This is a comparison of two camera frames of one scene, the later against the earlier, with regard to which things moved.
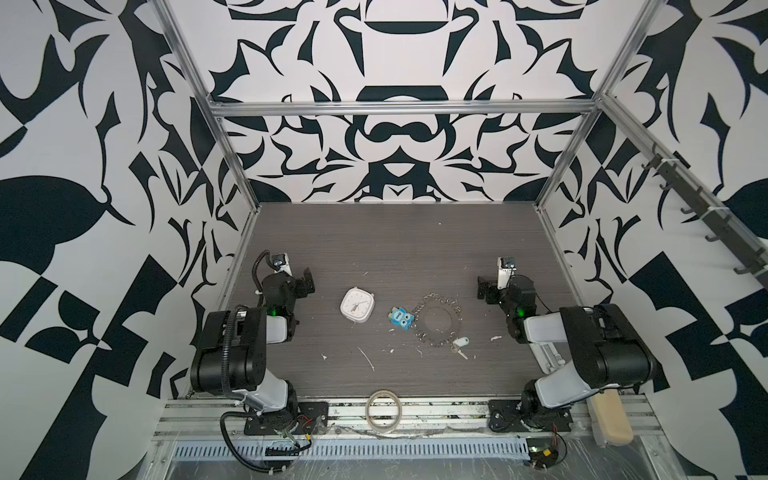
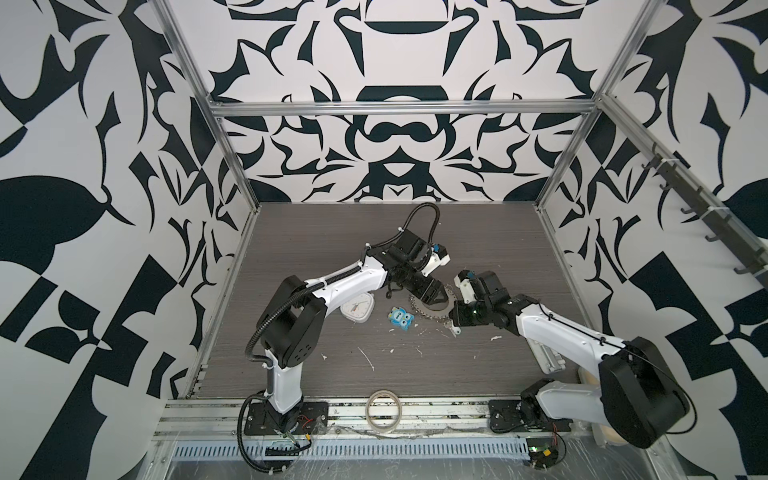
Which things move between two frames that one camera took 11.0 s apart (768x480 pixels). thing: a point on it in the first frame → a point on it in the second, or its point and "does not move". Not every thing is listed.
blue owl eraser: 401,318 does not move
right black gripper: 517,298 → 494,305
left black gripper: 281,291 → 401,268
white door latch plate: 546,356 does not move
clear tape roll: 379,392 does not move
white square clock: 357,304 does not move
